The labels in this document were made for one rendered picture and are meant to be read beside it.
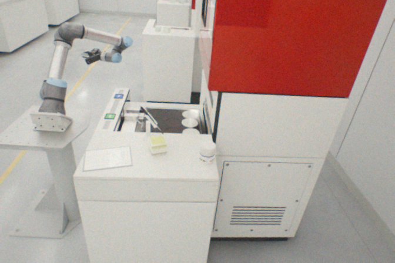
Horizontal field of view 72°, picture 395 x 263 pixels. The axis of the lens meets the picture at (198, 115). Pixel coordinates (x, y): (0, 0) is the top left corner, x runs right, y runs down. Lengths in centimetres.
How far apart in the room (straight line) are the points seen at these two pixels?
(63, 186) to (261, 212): 136
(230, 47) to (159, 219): 88
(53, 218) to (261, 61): 189
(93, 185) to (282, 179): 111
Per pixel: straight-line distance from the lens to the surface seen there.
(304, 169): 181
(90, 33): 207
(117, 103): 181
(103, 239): 157
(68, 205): 227
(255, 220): 205
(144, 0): 950
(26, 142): 182
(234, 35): 129
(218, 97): 139
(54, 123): 183
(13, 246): 241
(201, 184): 124
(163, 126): 166
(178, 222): 143
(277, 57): 137
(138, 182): 124
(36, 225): 245
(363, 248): 261
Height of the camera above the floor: 180
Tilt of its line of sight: 30 degrees down
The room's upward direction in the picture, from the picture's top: 5 degrees clockwise
